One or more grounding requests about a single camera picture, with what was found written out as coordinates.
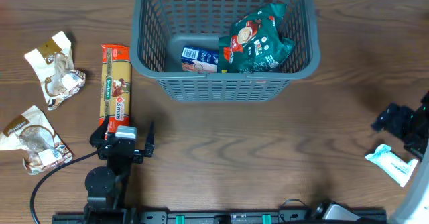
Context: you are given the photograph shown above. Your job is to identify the San Remo spaghetti pack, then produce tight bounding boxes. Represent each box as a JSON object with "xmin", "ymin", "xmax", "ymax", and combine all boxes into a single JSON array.
[{"xmin": 99, "ymin": 44, "xmax": 131, "ymax": 134}]

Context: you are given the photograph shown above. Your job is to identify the white teal tissue pack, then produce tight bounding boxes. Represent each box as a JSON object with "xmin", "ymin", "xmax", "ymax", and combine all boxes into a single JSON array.
[{"xmin": 365, "ymin": 144, "xmax": 418, "ymax": 187}]

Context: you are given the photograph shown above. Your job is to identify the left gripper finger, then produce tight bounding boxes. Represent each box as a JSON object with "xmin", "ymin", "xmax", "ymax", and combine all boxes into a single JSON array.
[
  {"xmin": 89, "ymin": 116, "xmax": 109, "ymax": 148},
  {"xmin": 144, "ymin": 121, "xmax": 155, "ymax": 157}
]

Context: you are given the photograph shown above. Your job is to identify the grey plastic basket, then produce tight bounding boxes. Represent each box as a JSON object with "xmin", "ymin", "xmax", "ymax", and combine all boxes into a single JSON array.
[{"xmin": 130, "ymin": 0, "xmax": 320, "ymax": 101}]

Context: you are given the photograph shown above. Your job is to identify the left black cable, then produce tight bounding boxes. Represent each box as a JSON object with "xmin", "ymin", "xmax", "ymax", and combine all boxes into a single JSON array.
[{"xmin": 29, "ymin": 149, "xmax": 101, "ymax": 224}]

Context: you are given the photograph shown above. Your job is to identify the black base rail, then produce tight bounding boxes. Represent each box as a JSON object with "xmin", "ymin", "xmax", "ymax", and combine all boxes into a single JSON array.
[{"xmin": 51, "ymin": 207, "xmax": 387, "ymax": 224}]

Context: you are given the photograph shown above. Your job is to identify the green Nescafe coffee bag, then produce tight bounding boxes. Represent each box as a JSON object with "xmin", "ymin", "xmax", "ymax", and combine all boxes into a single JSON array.
[{"xmin": 217, "ymin": 3, "xmax": 295, "ymax": 74}]

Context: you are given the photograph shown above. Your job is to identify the white brown snack bag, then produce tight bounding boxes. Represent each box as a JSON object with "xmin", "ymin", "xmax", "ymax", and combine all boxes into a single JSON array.
[
  {"xmin": 1, "ymin": 105, "xmax": 73, "ymax": 175},
  {"xmin": 24, "ymin": 31, "xmax": 86, "ymax": 111}
]

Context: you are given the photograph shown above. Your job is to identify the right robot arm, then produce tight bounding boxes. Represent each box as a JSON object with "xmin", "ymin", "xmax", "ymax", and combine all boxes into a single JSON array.
[{"xmin": 312, "ymin": 94, "xmax": 428, "ymax": 223}]

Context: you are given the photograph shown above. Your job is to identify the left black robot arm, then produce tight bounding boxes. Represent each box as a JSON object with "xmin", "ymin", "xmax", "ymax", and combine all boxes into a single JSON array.
[{"xmin": 84, "ymin": 117, "xmax": 155, "ymax": 224}]

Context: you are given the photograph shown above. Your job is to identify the blue food box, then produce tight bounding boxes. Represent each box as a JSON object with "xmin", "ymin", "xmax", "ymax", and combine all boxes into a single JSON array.
[{"xmin": 181, "ymin": 46, "xmax": 219, "ymax": 73}]

